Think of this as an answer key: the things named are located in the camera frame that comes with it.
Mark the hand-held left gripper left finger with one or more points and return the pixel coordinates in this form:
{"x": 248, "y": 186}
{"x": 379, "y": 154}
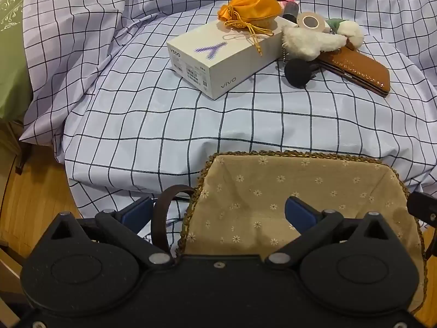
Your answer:
{"x": 138, "y": 211}

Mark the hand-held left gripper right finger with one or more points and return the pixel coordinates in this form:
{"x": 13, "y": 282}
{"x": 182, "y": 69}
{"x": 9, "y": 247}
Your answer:
{"x": 302, "y": 213}

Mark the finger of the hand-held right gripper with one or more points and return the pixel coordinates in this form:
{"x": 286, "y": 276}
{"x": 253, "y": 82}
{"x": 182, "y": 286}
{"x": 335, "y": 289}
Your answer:
{"x": 425, "y": 208}

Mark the wicker basket with floral liner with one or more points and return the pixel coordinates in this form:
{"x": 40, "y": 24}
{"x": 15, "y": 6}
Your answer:
{"x": 307, "y": 184}

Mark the white plush toy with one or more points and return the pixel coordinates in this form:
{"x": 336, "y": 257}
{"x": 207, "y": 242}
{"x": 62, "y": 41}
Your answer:
{"x": 307, "y": 42}

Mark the checked white bedsheet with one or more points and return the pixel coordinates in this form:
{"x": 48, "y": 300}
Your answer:
{"x": 170, "y": 126}

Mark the black round puff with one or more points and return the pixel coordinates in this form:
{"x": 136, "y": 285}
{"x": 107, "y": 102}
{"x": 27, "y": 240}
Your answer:
{"x": 298, "y": 73}

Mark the light wooden furniture edge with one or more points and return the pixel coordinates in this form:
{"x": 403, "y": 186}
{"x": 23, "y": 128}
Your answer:
{"x": 6, "y": 273}

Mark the orange-brown leather case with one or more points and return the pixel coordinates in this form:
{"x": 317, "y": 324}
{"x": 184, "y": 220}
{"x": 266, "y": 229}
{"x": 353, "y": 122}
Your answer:
{"x": 362, "y": 71}

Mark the white phone box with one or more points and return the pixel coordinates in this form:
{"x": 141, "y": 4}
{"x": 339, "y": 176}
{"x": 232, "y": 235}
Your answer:
{"x": 222, "y": 65}

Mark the beige tape roll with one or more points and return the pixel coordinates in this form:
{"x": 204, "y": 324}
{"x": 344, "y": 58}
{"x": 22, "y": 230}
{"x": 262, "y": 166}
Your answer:
{"x": 321, "y": 24}

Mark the green pillow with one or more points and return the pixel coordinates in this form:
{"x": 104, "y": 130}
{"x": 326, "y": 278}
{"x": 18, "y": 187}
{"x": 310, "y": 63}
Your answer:
{"x": 10, "y": 58}

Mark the grey cylinder with black cap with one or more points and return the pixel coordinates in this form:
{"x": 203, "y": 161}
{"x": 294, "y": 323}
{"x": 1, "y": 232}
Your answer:
{"x": 290, "y": 8}

